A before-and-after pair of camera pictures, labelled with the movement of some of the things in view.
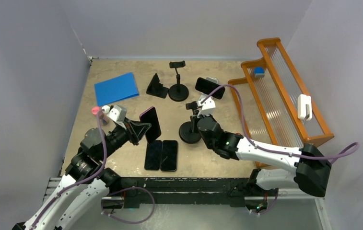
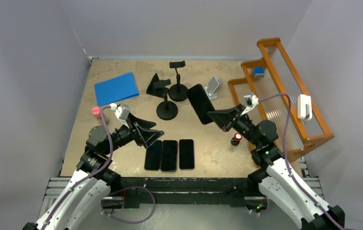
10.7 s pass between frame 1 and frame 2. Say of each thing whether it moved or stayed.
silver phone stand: moved
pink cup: stayed
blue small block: stayed
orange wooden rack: stayed
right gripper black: moved
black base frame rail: stayed
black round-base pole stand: stayed
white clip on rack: stayed
